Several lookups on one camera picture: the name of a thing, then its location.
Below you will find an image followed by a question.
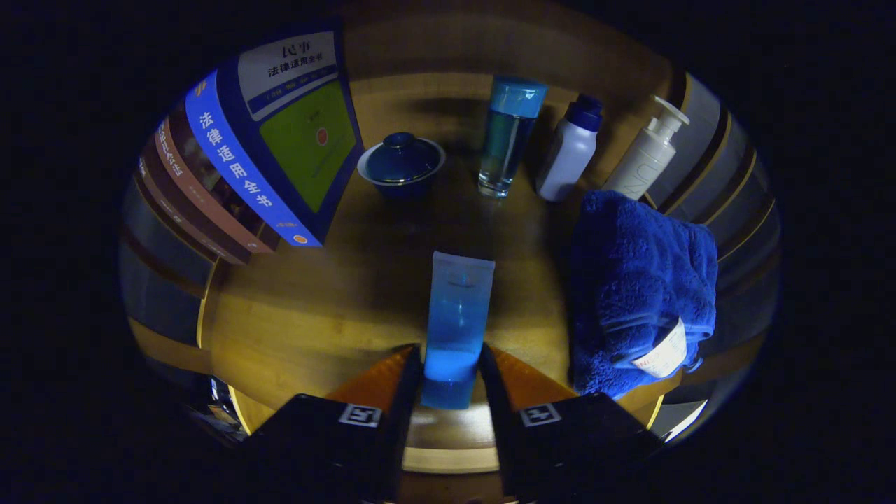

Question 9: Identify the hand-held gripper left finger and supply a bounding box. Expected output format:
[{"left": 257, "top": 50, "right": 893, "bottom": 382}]
[{"left": 238, "top": 343, "right": 424, "bottom": 504}]

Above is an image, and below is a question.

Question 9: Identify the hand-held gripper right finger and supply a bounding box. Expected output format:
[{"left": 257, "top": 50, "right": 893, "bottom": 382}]
[{"left": 478, "top": 343, "right": 666, "bottom": 504}]

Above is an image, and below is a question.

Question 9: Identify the light blue tube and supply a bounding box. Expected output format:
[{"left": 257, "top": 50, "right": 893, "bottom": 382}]
[{"left": 420, "top": 251, "right": 496, "bottom": 410}]

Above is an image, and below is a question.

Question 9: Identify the wooden countertop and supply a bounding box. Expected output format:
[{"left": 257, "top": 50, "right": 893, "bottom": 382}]
[{"left": 199, "top": 70, "right": 701, "bottom": 477}]

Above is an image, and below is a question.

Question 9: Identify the wooden cabinet with slatted sides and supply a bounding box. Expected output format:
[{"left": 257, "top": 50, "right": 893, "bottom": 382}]
[{"left": 119, "top": 14, "right": 781, "bottom": 491}]

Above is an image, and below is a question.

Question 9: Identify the blue towel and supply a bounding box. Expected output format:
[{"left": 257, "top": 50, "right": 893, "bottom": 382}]
[{"left": 568, "top": 190, "right": 720, "bottom": 400}]

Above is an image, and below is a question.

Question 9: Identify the dark brown book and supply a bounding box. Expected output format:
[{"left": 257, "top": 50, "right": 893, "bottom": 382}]
[{"left": 136, "top": 143, "right": 249, "bottom": 265}]

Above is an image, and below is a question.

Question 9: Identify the reddish brown book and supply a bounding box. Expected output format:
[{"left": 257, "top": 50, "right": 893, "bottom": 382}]
[{"left": 154, "top": 115, "right": 277, "bottom": 254}]

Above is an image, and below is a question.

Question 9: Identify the white bottle with blue cap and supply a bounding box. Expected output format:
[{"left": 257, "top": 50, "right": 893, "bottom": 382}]
[{"left": 535, "top": 94, "right": 604, "bottom": 202}]

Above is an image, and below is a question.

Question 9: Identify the white pump bottle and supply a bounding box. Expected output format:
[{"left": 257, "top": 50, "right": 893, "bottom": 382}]
[{"left": 602, "top": 95, "right": 690, "bottom": 202}]

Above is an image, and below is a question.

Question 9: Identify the teal lidded tea cup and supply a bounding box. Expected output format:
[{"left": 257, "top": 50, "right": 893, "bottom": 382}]
[{"left": 357, "top": 132, "right": 447, "bottom": 200}]

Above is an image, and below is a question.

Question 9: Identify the blue book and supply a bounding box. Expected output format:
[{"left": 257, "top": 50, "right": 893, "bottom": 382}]
[{"left": 184, "top": 28, "right": 365, "bottom": 248}]

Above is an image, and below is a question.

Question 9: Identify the clear blue bottle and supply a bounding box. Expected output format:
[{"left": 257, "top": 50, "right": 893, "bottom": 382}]
[{"left": 478, "top": 76, "right": 549, "bottom": 198}]

